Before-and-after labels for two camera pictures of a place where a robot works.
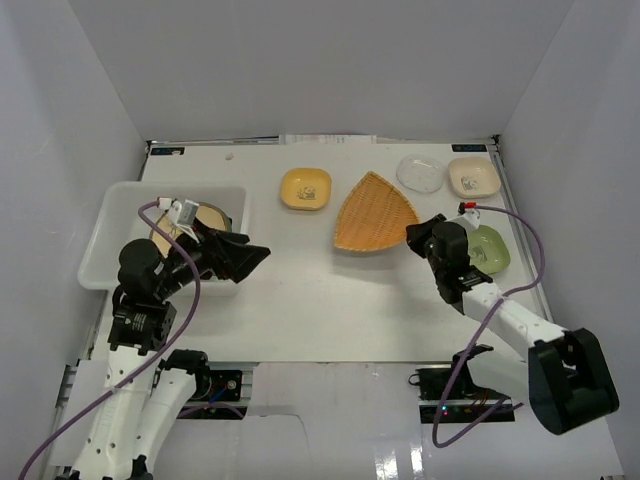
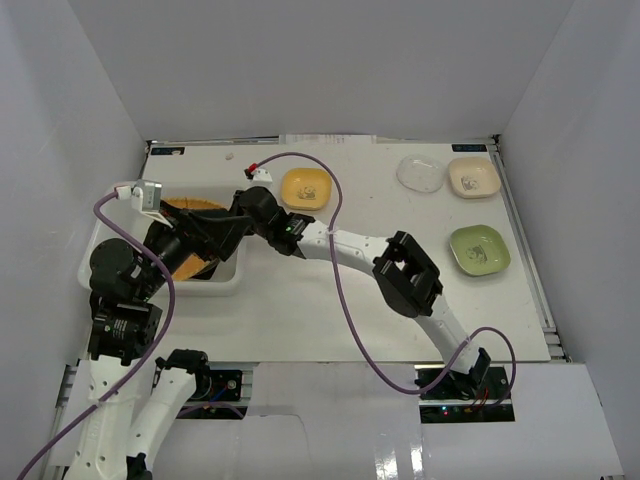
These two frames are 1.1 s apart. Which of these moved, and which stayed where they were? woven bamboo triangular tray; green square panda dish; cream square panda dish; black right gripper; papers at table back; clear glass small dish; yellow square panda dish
Moved: woven bamboo triangular tray; black right gripper
Stayed: yellow square panda dish; clear glass small dish; green square panda dish; cream square panda dish; papers at table back
